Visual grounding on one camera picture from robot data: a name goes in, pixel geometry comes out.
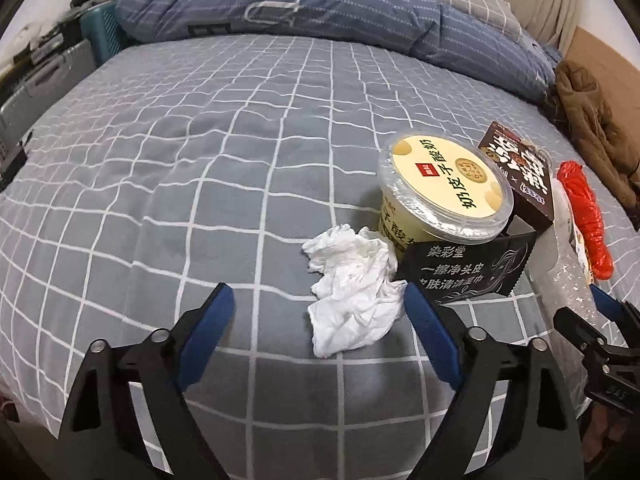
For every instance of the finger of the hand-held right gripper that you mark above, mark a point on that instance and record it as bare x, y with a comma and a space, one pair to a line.
580, 332
602, 296

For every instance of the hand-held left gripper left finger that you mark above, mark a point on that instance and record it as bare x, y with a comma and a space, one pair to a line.
206, 329

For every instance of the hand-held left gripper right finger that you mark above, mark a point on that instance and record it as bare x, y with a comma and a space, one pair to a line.
434, 325

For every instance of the red plastic bag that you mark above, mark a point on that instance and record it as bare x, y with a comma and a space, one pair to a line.
585, 210

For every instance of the white tissue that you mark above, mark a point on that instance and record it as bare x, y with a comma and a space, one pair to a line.
350, 290

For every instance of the yellow lidded yogurt cup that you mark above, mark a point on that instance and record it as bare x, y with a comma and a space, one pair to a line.
450, 180

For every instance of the dark brown printed carton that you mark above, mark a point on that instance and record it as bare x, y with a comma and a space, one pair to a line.
520, 175

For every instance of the person's right hand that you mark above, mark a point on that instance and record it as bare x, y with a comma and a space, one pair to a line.
610, 435

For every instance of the clear plastic bread bag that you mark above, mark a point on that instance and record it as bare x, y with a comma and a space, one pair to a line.
562, 270

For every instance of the black wet wipe sachet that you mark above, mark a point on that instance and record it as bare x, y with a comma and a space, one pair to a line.
465, 265

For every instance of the grey checked bed sheet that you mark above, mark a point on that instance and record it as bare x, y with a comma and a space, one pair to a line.
200, 160

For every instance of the brown fleece jacket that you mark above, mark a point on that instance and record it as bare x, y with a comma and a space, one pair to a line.
595, 120

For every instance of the wooden headboard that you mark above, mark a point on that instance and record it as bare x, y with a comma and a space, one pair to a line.
610, 60

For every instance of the grey suitcase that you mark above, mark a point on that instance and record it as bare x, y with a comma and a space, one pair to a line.
45, 80

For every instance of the beige curtain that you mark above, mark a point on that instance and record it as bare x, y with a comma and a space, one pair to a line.
540, 0

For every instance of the teal plastic crate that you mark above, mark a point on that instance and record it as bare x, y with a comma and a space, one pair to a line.
100, 30

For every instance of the blue striped quilt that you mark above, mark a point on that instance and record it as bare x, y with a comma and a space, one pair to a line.
350, 10

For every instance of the pile of dark clutter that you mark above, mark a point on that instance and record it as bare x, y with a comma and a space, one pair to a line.
75, 5

